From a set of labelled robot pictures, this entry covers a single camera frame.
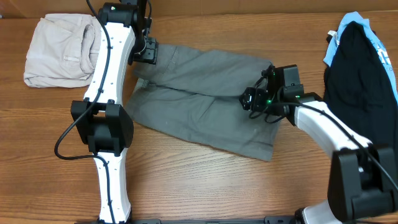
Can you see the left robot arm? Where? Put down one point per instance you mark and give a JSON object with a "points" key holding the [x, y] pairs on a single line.
{"points": [[100, 118]]}

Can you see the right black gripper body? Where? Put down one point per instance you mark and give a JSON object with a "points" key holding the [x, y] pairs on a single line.
{"points": [[259, 100]]}

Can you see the black t-shirt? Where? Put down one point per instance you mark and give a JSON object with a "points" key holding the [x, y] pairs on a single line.
{"points": [[358, 91]]}

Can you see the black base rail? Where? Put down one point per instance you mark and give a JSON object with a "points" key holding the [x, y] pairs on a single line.
{"points": [[214, 221]]}

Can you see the grey shorts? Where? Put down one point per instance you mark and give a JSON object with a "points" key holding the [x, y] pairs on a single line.
{"points": [[193, 95]]}

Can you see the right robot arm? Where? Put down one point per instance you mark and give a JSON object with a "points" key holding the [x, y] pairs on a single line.
{"points": [[363, 178]]}

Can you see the folded beige shorts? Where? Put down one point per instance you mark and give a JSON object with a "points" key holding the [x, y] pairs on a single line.
{"points": [[63, 51]]}

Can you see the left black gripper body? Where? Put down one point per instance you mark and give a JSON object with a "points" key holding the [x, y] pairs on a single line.
{"points": [[144, 50]]}

